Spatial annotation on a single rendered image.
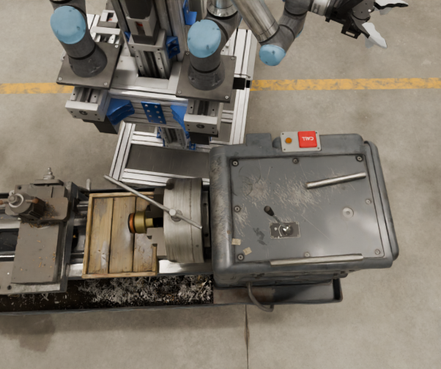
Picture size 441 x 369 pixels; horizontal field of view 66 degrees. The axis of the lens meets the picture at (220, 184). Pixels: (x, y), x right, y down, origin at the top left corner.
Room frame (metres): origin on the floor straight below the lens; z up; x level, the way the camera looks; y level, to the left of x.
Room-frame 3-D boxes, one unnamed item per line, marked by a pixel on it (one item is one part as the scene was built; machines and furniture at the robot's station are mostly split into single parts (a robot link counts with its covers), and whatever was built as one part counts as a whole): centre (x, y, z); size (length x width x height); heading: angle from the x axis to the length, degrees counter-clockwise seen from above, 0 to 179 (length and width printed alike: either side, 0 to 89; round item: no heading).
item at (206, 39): (0.90, 0.04, 1.33); 0.13 x 0.12 x 0.14; 149
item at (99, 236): (0.30, 0.42, 0.89); 0.36 x 0.30 x 0.04; 1
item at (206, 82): (0.89, 0.04, 1.21); 0.15 x 0.15 x 0.10
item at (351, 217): (0.33, -0.26, 1.06); 0.59 x 0.48 x 0.39; 91
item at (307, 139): (0.54, -0.31, 1.26); 0.06 x 0.06 x 0.02; 1
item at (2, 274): (0.30, 0.79, 0.90); 0.47 x 0.30 x 0.06; 1
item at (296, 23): (0.86, -0.24, 1.46); 0.11 x 0.08 x 0.11; 149
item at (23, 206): (0.38, 0.74, 1.13); 0.08 x 0.08 x 0.03
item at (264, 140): (0.53, -0.14, 1.24); 0.09 x 0.08 x 0.03; 91
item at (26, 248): (0.32, 0.74, 0.95); 0.43 x 0.17 x 0.05; 1
